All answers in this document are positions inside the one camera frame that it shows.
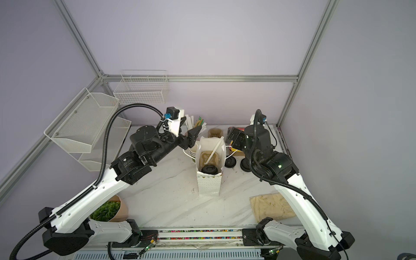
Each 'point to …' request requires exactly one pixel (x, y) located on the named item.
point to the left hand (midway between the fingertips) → (191, 122)
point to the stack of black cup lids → (245, 165)
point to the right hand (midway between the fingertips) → (234, 131)
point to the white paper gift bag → (210, 184)
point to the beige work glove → (271, 205)
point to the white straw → (214, 149)
